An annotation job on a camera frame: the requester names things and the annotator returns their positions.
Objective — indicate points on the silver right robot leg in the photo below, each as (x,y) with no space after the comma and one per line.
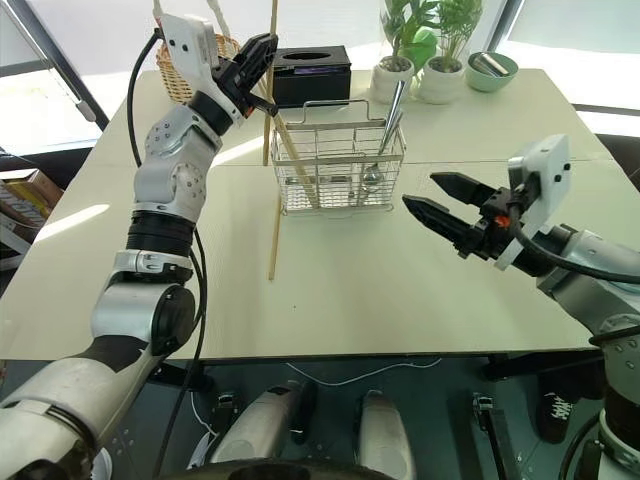
(382,435)

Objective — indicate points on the green plant in white pot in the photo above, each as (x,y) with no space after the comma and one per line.
(442,82)
(392,80)

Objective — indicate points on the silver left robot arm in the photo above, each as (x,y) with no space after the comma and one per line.
(170,165)

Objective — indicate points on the dark rounded robot torso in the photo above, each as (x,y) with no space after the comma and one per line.
(280,472)

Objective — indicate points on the green plastic watering can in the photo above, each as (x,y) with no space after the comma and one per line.
(422,47)

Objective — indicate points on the silver robot leg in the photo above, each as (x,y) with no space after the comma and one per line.
(382,435)
(255,425)

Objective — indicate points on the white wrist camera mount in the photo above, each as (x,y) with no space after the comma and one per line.
(182,35)
(550,170)

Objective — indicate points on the metal foot bracket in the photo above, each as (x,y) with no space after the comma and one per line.
(492,430)
(227,404)

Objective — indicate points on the pale green bowl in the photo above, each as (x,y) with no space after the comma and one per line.
(487,82)

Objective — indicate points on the black tissue box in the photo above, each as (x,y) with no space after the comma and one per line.
(320,85)

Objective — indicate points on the woven wicker basket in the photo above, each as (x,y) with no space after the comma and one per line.
(172,80)

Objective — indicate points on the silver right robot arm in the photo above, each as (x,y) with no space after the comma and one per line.
(590,300)

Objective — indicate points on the metal spoon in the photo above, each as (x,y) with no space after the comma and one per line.
(395,112)

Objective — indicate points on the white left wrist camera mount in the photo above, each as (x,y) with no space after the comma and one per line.
(182,35)

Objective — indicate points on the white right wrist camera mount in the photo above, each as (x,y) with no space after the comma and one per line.
(550,170)

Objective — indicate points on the shiny metal piece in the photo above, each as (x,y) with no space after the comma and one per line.
(492,64)

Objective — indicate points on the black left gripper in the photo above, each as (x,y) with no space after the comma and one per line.
(231,80)

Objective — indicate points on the brown cardboard box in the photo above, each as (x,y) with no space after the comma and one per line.
(30,195)

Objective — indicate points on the silver left robot leg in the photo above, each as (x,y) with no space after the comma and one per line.
(255,425)

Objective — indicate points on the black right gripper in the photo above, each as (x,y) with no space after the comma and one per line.
(492,230)

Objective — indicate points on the black table frame bar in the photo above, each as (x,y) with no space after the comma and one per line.
(180,375)
(525,370)

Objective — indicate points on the black shoe with white print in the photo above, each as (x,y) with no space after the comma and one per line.
(555,415)

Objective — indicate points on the black window frame post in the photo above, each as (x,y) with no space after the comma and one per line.
(60,60)

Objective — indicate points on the dark chair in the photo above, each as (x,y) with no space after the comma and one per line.
(620,150)

